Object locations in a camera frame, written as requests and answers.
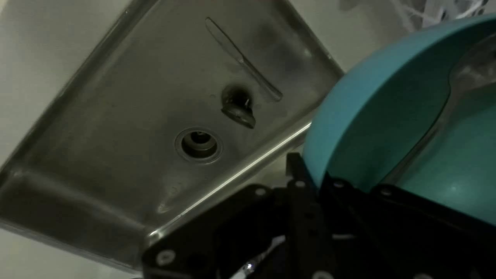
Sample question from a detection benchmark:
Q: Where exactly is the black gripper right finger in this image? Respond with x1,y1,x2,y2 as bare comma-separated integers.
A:
320,172,496,279

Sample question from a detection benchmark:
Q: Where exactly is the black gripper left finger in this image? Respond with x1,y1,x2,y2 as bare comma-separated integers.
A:
141,151,334,279

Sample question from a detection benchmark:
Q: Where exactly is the teal blue bowl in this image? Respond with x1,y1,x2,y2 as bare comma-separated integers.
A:
301,13,496,226

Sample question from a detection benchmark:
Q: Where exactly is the sink drain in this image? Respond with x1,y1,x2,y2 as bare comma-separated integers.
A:
174,127,225,165

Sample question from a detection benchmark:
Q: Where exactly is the black sink stopper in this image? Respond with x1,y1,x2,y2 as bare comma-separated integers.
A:
220,83,259,130

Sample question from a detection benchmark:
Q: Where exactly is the stainless steel sink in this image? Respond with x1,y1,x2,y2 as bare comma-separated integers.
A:
0,0,346,272

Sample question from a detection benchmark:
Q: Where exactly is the white wire dish rack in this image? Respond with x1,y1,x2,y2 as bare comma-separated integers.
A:
389,0,496,30

